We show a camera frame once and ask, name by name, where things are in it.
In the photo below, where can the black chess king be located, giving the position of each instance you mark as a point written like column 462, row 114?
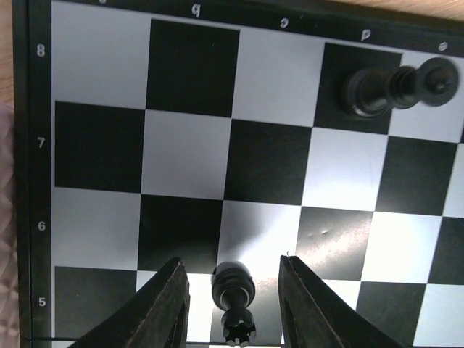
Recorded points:
column 369, row 93

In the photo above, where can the black chess queen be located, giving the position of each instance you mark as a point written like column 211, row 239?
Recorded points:
column 233, row 290

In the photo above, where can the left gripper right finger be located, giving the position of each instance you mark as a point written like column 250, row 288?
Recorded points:
column 313, row 315

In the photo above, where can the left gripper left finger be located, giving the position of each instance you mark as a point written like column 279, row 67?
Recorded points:
column 156, row 316

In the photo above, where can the black silver chess board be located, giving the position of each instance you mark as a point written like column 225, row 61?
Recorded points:
column 214, row 131

